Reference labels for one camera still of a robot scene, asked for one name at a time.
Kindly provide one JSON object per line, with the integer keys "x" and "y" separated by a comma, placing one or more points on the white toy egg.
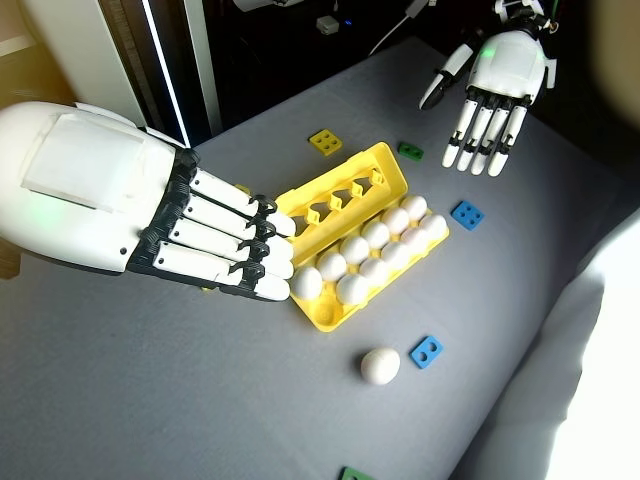
{"x": 376, "y": 235}
{"x": 352, "y": 289}
{"x": 307, "y": 282}
{"x": 415, "y": 241}
{"x": 396, "y": 255}
{"x": 355, "y": 250}
{"x": 331, "y": 266}
{"x": 414, "y": 206}
{"x": 374, "y": 270}
{"x": 380, "y": 366}
{"x": 433, "y": 226}
{"x": 396, "y": 220}

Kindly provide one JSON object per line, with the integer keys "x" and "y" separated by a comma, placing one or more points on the white power adapter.
{"x": 327, "y": 24}

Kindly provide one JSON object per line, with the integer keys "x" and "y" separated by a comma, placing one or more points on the white cabinet with light strip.
{"x": 90, "y": 50}

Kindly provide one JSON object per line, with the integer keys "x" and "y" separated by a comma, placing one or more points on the white device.
{"x": 260, "y": 4}

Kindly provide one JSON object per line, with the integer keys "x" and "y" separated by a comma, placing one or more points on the yellow egg carton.
{"x": 385, "y": 165}

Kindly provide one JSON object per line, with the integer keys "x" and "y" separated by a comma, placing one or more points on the blue four-hole toy block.
{"x": 467, "y": 215}

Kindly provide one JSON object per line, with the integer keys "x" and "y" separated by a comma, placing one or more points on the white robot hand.
{"x": 90, "y": 190}
{"x": 510, "y": 65}

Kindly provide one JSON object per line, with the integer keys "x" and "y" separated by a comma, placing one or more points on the blue two-hole toy block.
{"x": 426, "y": 351}

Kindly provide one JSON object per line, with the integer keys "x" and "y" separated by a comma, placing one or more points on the green toy block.
{"x": 403, "y": 148}
{"x": 357, "y": 475}

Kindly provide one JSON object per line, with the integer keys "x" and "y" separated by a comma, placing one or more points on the yellow four-hole toy block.
{"x": 326, "y": 141}

